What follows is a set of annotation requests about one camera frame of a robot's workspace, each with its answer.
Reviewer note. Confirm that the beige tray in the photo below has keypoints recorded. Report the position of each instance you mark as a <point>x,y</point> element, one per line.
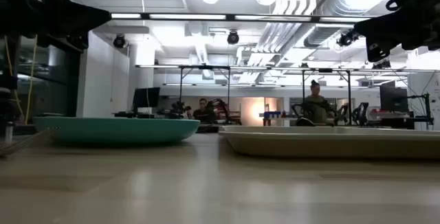
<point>326,143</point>

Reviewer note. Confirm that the background black robot arm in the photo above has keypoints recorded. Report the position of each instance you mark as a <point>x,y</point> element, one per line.
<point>179,110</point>

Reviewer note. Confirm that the black hanging camera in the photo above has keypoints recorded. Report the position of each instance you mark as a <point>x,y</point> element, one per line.
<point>119,41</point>
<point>346,39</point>
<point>233,37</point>

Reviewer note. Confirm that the teal plate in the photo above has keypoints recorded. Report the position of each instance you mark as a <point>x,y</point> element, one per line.
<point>117,131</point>

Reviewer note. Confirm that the small white cylinder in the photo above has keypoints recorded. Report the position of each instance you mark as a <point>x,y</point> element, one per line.
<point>8,133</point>

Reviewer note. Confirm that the blue rack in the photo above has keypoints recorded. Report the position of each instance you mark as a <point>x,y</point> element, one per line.
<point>272,114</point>

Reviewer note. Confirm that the overhead light bar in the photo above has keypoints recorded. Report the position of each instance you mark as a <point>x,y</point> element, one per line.
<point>187,16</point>

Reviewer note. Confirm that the black metal frame stand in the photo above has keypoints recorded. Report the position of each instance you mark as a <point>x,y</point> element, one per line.
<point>181,86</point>
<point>349,93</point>

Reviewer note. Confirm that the standing person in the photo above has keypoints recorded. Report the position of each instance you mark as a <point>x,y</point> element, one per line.
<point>317,109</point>

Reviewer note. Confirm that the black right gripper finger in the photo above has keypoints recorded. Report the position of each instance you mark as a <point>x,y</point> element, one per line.
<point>376,51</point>
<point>381,30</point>

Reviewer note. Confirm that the seated person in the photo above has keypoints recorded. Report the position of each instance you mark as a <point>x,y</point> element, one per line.
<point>205,114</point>

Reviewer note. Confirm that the black monitor on arm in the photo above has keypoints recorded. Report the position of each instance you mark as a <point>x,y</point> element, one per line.
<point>393,99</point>

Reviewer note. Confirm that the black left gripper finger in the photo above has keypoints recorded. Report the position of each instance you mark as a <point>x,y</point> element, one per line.
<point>79,41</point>
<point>75,16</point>

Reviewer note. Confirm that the black computer monitor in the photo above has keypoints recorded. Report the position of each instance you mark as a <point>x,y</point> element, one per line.
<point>146,97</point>

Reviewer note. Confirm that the background red black robot arm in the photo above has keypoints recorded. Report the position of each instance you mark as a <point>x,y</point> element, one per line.
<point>225,110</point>

